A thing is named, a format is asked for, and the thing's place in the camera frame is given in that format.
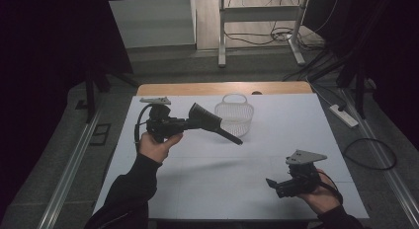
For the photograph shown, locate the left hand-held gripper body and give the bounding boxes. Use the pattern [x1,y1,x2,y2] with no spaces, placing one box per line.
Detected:
[139,96,186,144]

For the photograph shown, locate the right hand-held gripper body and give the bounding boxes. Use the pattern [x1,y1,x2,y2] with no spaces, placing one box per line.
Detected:
[276,149,328,199]

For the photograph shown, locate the white mesh basket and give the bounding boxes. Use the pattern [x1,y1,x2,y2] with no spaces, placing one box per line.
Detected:
[213,93,255,139]

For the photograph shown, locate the person's right hand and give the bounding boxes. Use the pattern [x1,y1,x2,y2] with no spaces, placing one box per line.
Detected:
[295,169,342,216]

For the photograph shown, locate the person's left hand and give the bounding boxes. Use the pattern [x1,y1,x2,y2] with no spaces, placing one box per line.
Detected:
[137,131,184,165]

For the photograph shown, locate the wooden table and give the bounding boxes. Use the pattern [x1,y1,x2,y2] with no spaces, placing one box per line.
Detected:
[135,81,313,97]

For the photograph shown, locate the white table cover sheet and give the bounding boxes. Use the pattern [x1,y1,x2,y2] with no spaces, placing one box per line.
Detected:
[93,93,371,221]

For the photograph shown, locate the white power strip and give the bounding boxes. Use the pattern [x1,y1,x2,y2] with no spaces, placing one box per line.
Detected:
[328,104,360,129]

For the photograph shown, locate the black tripod stand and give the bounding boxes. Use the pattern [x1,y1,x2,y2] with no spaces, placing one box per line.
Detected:
[307,45,378,120]
[74,54,140,124]

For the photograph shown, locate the grey flat panel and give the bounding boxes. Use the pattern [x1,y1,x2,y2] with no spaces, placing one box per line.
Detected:
[108,0,198,49]

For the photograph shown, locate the white metal stand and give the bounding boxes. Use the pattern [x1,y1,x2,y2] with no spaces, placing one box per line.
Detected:
[217,0,311,68]

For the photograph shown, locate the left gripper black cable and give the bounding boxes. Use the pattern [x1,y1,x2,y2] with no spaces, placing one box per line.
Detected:
[133,103,156,153]

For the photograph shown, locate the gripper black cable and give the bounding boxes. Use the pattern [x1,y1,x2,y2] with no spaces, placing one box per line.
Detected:
[133,103,156,153]
[315,169,344,205]

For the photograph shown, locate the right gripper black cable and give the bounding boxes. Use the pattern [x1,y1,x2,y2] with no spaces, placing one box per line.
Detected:
[315,169,344,205]

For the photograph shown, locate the aluminium floor rail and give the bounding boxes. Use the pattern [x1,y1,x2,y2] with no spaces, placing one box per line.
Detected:
[37,110,104,229]
[340,89,419,229]

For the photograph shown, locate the black looped floor cable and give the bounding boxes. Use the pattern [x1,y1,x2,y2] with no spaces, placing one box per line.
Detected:
[342,137,398,172]

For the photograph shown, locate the tangled black floor cables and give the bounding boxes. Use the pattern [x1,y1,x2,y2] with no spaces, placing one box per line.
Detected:
[223,23,325,53]

